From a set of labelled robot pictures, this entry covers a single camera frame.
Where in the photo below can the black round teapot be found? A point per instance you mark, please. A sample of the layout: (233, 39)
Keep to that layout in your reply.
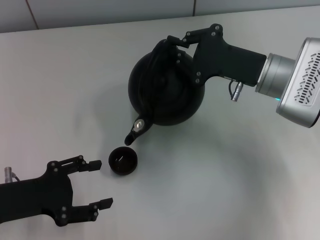
(165, 100)

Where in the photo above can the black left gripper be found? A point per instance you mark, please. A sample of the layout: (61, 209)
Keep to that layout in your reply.
(37, 197)

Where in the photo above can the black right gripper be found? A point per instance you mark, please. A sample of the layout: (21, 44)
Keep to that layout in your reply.
(225, 60)

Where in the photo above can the small dark teacup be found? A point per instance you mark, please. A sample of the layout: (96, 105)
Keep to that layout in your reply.
(122, 162)

